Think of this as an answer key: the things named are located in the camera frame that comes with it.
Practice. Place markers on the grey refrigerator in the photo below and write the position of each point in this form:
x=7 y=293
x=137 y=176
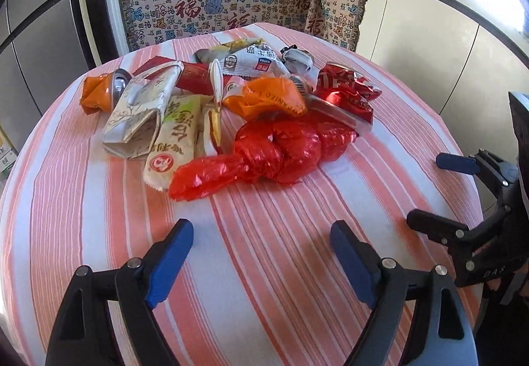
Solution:
x=41 y=54

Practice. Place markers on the red knotted plastic bag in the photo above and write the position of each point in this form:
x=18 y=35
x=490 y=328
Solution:
x=281 y=150

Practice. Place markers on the beige green snack wrapper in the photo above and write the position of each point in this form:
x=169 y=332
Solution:
x=175 y=143

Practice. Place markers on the crushed white paper box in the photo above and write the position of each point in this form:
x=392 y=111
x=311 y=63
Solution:
x=134 y=124

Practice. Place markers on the pink striped tablecloth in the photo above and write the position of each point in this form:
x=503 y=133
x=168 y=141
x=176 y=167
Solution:
x=261 y=285

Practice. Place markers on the white grey snack wrapper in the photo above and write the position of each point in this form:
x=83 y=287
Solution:
x=253 y=62

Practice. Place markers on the white kitchen counter cabinet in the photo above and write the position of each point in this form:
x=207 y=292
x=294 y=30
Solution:
x=459 y=60

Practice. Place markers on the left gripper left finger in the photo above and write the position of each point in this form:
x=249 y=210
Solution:
x=83 y=332

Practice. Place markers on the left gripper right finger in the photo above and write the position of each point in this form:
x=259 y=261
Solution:
x=440 y=333

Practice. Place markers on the yellow cardboard box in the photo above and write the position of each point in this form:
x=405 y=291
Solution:
x=8 y=156

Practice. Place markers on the red long snack wrapper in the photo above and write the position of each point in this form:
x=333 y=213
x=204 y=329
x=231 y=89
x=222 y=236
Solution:
x=195 y=77

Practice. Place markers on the red foil wrapper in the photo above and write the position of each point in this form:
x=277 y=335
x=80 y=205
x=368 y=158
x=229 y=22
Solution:
x=347 y=93

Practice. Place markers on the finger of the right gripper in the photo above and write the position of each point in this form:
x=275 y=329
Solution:
x=463 y=163
x=441 y=230

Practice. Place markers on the yellow grey chip bag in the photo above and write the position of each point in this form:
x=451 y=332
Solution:
x=219 y=52

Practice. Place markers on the orange plastic bag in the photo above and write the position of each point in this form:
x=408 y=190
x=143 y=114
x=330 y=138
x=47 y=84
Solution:
x=253 y=98

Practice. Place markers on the red fries snack bag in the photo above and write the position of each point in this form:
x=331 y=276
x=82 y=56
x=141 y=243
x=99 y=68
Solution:
x=212 y=133

